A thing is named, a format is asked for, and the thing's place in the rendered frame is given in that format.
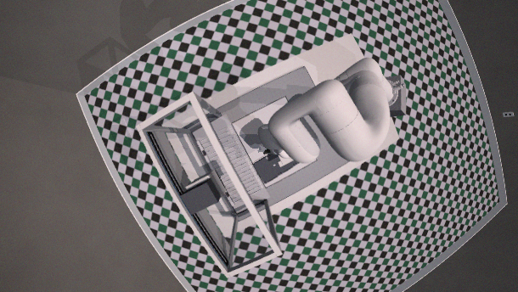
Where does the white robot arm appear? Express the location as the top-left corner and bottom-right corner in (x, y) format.
(258, 58), (405, 167)

